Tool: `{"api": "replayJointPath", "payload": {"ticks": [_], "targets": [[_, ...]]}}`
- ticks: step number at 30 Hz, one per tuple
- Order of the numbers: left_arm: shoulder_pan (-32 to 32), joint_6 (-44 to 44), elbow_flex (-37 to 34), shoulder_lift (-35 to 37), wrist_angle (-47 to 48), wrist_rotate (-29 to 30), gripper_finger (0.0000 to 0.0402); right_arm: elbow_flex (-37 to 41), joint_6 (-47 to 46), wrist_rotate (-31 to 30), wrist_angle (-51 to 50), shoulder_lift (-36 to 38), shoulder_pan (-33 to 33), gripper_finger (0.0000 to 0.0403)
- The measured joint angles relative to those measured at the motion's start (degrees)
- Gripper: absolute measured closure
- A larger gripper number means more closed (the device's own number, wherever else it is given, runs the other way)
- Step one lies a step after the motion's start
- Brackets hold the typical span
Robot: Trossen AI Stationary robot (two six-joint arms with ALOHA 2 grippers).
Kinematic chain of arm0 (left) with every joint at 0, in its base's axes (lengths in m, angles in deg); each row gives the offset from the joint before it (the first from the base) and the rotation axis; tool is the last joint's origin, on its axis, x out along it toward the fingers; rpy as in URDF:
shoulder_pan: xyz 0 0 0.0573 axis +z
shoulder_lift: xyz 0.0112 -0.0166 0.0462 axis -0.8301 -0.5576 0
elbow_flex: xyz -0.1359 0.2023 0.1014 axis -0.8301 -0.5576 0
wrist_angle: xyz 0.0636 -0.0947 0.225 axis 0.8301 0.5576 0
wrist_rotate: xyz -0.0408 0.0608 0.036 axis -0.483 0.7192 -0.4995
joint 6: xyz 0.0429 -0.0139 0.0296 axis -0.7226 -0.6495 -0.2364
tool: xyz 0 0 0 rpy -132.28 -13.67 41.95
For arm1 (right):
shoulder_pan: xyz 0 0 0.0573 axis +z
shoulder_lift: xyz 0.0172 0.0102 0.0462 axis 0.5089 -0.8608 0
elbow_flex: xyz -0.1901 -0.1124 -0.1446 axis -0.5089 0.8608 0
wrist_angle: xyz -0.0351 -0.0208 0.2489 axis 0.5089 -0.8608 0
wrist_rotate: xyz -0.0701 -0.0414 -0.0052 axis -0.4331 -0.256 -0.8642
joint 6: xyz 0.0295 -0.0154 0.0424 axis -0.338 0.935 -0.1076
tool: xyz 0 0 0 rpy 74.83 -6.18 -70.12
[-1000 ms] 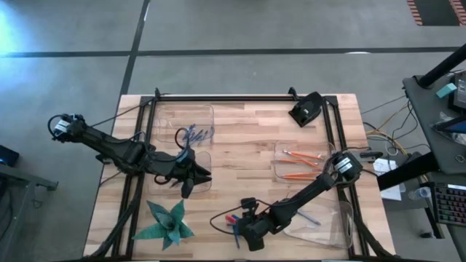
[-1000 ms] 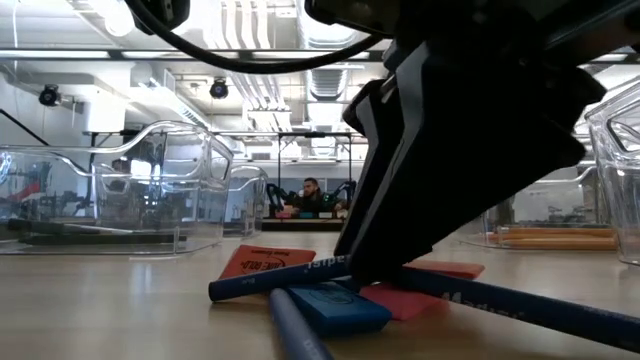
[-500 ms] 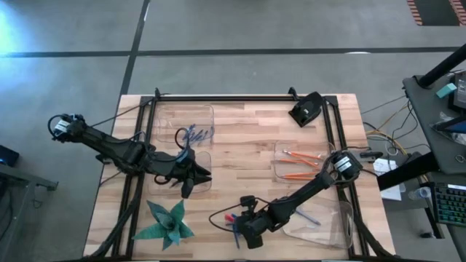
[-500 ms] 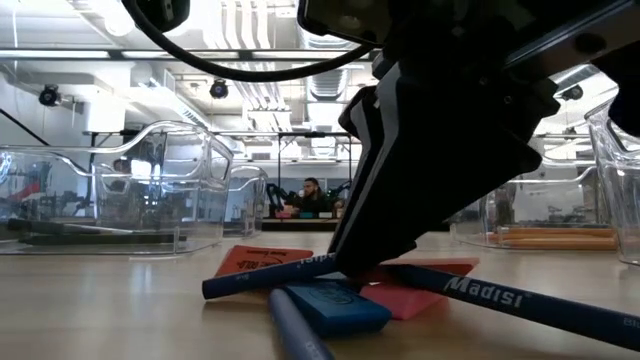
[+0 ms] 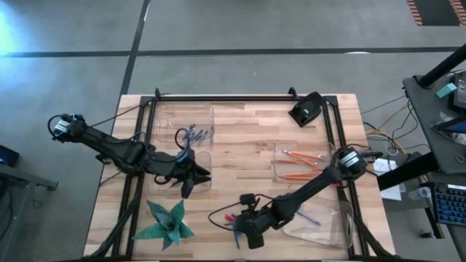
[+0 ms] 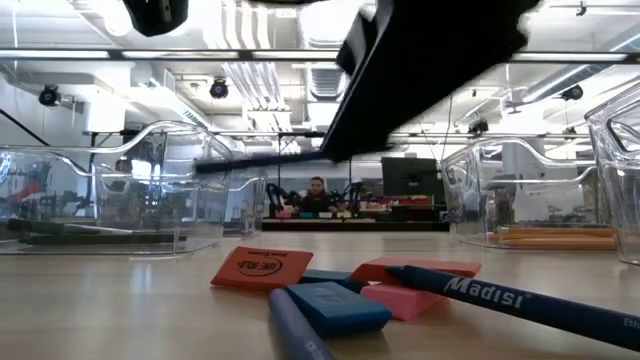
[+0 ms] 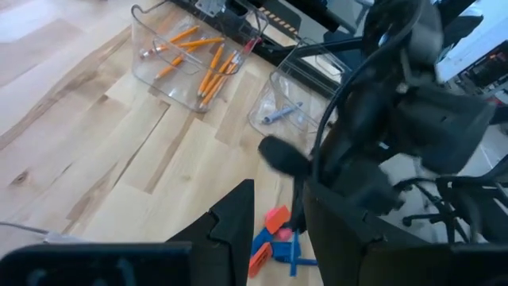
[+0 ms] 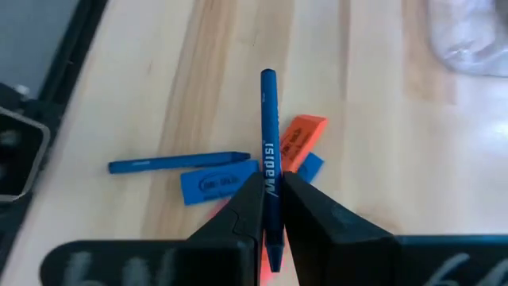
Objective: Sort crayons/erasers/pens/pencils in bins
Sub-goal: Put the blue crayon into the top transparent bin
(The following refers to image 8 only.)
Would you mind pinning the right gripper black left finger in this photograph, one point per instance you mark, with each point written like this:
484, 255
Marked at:
226, 246

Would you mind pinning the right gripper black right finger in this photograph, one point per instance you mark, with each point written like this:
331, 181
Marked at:
337, 246

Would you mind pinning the small blue eraser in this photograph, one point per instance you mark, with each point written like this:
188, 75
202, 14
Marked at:
311, 167

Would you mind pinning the orange printed eraser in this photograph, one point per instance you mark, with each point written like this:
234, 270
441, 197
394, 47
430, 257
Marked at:
303, 139

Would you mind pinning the blue crayon with Madisi print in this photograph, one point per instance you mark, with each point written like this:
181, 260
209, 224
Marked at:
270, 119

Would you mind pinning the clear plastic bin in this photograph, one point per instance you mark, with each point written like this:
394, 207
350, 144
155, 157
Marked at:
468, 39

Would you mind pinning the blue printed eraser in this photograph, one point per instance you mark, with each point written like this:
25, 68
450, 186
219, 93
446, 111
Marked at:
214, 184

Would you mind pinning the grey metal square tube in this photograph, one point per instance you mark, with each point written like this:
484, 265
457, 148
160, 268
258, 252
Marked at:
43, 139

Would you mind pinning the black aluminium table frame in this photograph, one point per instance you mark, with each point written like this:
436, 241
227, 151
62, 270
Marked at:
75, 35

